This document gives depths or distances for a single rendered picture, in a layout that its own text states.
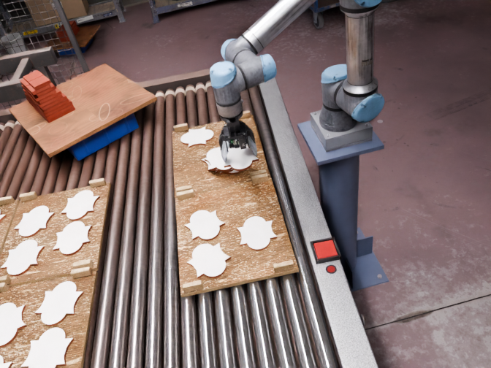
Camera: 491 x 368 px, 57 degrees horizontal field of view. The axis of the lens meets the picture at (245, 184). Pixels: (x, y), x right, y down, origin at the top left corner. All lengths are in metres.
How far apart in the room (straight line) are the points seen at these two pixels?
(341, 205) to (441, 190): 1.01
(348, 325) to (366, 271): 1.22
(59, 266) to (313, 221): 0.83
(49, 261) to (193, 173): 0.57
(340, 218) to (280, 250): 0.77
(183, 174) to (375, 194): 1.47
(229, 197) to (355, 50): 0.63
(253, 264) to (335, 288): 0.25
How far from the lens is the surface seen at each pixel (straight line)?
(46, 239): 1.70
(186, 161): 1.75
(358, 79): 1.55
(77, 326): 1.41
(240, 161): 1.49
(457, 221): 2.77
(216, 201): 1.56
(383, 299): 2.39
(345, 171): 1.90
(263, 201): 1.52
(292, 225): 1.46
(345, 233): 2.19
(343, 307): 1.28
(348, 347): 1.23
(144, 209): 1.65
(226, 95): 1.30
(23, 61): 2.85
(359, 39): 1.48
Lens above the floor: 2.01
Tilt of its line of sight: 43 degrees down
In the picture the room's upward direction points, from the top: 12 degrees counter-clockwise
